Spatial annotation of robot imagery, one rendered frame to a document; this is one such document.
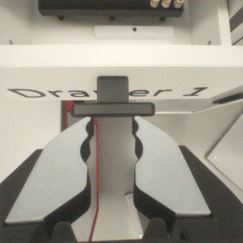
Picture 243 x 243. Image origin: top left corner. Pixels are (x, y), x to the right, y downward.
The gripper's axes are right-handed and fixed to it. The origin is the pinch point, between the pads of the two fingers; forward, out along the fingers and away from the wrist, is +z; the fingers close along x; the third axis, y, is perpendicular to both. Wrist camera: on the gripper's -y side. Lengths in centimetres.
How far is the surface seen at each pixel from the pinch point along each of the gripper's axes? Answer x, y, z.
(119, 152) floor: 2, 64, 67
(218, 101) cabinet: 45, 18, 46
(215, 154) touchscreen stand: 69, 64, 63
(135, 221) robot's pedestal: 12, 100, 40
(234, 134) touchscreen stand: 84, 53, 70
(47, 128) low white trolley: -12.4, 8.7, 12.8
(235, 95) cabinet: 44, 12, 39
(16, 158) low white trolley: -17.8, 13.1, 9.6
